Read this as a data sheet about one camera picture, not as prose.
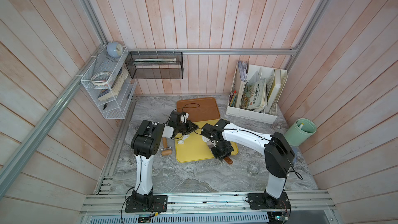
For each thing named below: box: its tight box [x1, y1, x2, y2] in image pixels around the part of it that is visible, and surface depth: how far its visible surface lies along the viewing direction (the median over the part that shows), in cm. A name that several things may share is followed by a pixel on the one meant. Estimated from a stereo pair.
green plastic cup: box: [284, 118, 318, 146], surface depth 89 cm
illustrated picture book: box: [240, 78, 267, 110], surface depth 98 cm
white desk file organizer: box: [225, 61, 289, 124], surface depth 102 cm
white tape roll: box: [91, 71, 111, 87], surface depth 76 cm
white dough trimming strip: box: [177, 134, 190, 145], surface depth 96 cm
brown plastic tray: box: [176, 96, 221, 122], surface depth 113 cm
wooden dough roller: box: [160, 136, 173, 156], surface depth 92 cm
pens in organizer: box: [228, 90, 238, 108], surface depth 100 cm
